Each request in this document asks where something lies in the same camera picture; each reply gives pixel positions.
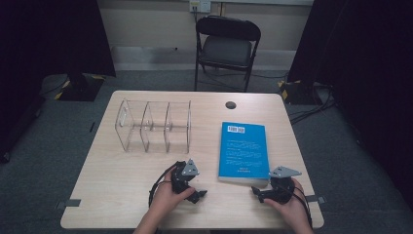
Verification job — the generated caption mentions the person's right hand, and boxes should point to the person's right hand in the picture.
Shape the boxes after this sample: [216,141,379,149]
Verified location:
[264,177,312,226]

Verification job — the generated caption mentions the clear acrylic book rack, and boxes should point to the clear acrylic book rack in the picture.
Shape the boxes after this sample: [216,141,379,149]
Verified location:
[114,98,193,155]

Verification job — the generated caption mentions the white wall cable duct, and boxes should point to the white wall cable duct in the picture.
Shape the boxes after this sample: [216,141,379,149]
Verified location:
[110,44,297,71]

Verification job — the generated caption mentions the black floor cables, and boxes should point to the black floor cables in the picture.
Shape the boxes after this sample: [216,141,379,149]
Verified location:
[287,85,337,127]

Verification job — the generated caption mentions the black curtain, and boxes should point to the black curtain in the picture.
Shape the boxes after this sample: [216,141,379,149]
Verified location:
[0,0,117,164]
[286,0,413,211]

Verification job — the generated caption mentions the black folding chair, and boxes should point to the black folding chair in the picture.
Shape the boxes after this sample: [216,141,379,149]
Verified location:
[193,15,263,94]

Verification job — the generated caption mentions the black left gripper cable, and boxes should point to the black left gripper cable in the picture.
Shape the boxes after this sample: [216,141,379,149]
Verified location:
[147,161,180,209]

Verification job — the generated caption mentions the black stand base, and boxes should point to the black stand base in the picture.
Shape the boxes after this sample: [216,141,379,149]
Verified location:
[54,72,107,102]
[277,79,326,106]

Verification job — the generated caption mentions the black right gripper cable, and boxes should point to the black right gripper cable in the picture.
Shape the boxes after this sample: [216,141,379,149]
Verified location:
[291,184,314,228]

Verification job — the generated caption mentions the white wall outlet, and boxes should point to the white wall outlet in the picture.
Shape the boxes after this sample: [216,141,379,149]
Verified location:
[188,0,212,15]

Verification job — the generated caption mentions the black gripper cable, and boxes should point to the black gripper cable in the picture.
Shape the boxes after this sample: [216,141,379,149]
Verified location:
[291,184,314,228]
[147,161,180,209]

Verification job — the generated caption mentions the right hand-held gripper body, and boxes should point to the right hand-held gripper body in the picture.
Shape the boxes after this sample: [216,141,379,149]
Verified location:
[260,165,303,206]

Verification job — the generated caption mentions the person's left hand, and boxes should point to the person's left hand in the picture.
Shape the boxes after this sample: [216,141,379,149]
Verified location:
[149,171,197,216]

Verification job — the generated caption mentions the grey table edge bracket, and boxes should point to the grey table edge bracket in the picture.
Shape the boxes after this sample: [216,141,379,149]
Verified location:
[55,198,83,211]
[304,193,327,206]

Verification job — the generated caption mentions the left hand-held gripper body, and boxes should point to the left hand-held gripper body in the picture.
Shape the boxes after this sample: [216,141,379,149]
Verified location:
[170,158,200,195]

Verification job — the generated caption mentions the blue book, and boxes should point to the blue book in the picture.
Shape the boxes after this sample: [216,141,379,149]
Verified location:
[217,121,272,187]

